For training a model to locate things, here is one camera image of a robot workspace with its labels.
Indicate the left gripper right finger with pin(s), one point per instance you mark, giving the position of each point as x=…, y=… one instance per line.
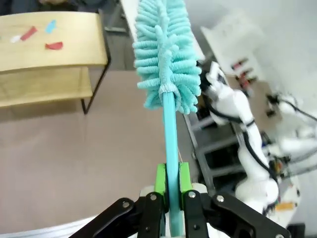
x=198, y=218

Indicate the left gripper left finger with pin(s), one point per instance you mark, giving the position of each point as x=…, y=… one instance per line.
x=148, y=218

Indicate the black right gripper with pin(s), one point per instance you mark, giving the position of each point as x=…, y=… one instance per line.
x=204, y=84

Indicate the teal microfiber duster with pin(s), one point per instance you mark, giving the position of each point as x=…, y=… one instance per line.
x=171, y=129

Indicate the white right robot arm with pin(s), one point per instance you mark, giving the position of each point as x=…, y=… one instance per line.
x=245, y=104

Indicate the white panel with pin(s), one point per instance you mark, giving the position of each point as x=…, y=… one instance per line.
x=235, y=37

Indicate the orange yellow control box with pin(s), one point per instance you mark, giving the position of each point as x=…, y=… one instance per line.
x=287, y=206

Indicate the person in grey jacket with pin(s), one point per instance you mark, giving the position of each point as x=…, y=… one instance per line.
x=86, y=3

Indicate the curved red paper scrap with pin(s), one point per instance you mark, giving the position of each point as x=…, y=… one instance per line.
x=55, y=46

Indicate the light blue paper scrap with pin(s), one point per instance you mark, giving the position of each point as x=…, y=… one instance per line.
x=50, y=26

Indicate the long red paper scrap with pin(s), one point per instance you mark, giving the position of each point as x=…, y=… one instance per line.
x=29, y=33

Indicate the white paper scrap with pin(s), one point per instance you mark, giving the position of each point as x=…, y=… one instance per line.
x=15, y=39

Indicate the two-tier wood shelf black frame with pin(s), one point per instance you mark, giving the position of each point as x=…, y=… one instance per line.
x=62, y=59

